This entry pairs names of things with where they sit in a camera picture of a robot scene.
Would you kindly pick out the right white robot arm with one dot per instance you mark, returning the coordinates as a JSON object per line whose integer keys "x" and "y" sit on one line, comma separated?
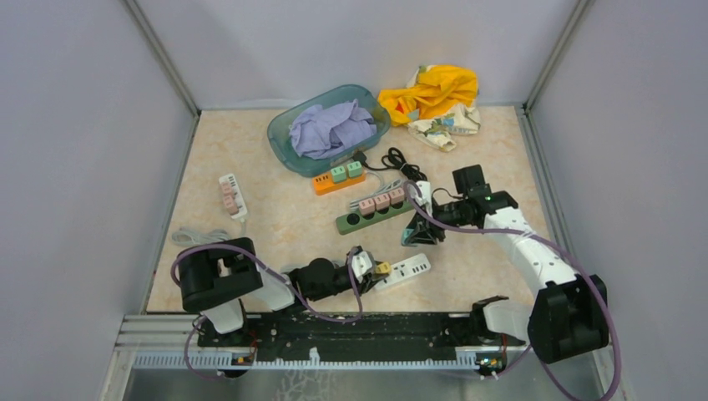
{"x": 566, "y": 318}

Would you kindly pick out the yellow cloth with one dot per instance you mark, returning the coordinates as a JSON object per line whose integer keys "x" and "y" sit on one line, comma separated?
{"x": 434, "y": 91}

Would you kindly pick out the orange power strip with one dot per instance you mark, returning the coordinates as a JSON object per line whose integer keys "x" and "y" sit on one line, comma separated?
{"x": 323, "y": 185}

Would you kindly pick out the green charger plug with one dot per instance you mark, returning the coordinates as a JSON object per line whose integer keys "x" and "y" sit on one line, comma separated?
{"x": 338, "y": 174}
{"x": 354, "y": 169}

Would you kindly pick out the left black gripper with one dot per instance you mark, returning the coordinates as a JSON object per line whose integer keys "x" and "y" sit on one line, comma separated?
{"x": 369, "y": 281}

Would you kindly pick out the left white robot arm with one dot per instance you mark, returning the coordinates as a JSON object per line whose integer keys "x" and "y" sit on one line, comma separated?
{"x": 214, "y": 277}

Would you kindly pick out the green power strip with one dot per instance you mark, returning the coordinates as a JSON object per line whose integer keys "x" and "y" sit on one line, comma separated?
{"x": 354, "y": 221}

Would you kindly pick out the purple cloth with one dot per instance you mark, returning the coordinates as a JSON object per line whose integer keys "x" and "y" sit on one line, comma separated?
{"x": 320, "y": 133}

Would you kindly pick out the green charger plug left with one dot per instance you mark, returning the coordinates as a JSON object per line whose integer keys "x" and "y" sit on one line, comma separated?
{"x": 338, "y": 174}

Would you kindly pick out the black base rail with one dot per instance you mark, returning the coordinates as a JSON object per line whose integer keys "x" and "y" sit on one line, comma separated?
{"x": 378, "y": 339}

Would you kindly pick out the white power strip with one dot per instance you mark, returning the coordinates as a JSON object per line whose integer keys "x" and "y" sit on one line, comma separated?
{"x": 239, "y": 198}
{"x": 405, "y": 271}

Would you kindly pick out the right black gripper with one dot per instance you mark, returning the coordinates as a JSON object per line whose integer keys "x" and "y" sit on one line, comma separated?
{"x": 425, "y": 231}

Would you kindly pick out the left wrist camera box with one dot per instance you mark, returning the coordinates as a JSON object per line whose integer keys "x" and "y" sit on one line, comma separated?
{"x": 362, "y": 264}

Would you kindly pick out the teal plastic basin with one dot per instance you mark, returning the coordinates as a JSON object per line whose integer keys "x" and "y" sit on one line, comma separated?
{"x": 279, "y": 128}

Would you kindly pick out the teal charger plug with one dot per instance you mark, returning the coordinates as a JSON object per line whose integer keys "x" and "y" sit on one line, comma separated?
{"x": 406, "y": 237}

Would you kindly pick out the pink charger plug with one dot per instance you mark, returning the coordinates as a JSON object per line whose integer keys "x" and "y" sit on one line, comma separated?
{"x": 381, "y": 201}
{"x": 367, "y": 207}
{"x": 396, "y": 196}

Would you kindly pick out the cream dinosaur print cloth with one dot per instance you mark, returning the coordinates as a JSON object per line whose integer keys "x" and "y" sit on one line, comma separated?
{"x": 440, "y": 132}

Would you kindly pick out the yellow charger plug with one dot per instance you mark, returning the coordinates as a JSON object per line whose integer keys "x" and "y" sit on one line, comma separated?
{"x": 383, "y": 268}

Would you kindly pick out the green charger plug right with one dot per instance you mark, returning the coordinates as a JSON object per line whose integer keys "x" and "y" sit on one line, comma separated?
{"x": 354, "y": 169}

